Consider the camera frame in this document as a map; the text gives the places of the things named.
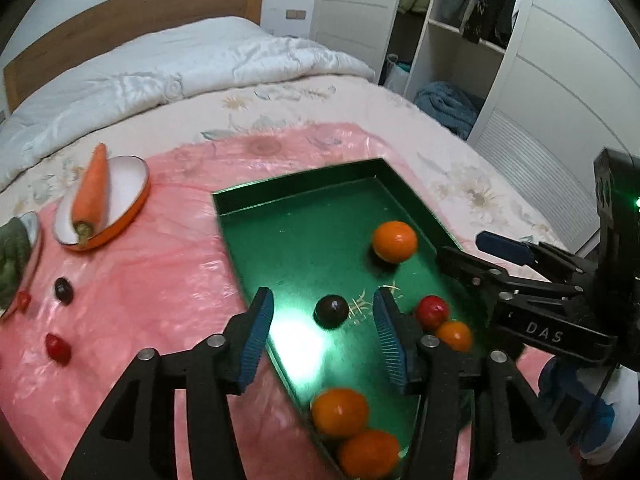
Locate orange oval dish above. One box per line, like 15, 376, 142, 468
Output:
52, 155, 151, 252

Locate blue folded blanket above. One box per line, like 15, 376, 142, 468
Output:
413, 81, 485, 141

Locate red tomato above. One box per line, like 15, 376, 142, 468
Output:
414, 295, 449, 332
16, 290, 32, 312
44, 333, 72, 366

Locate large orange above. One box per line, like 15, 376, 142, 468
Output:
310, 388, 370, 439

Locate orange carrot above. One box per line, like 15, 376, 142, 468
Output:
70, 143, 110, 246

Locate white wardrobe with shelves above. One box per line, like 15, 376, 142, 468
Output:
311, 0, 639, 255

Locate right hand blue white glove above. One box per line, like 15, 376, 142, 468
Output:
538, 358, 639, 466

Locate green leafy bok choy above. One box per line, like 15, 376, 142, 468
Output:
0, 217, 32, 312

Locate green rectangular tray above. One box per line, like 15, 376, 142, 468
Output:
210, 157, 494, 480

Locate white quilt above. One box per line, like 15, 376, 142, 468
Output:
1, 16, 375, 188

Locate floral bed sheet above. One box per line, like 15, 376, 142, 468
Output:
1, 76, 561, 249

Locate pink plastic sheet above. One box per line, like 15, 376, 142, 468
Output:
0, 121, 551, 480

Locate white oval plate dark rim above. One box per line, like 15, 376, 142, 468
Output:
1, 211, 43, 322

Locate wooden headboard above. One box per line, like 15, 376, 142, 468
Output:
3, 0, 262, 112

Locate dark plum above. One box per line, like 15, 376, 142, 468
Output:
314, 295, 349, 330
54, 276, 75, 306

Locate wall switch plate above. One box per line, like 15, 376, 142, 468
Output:
285, 9, 307, 21

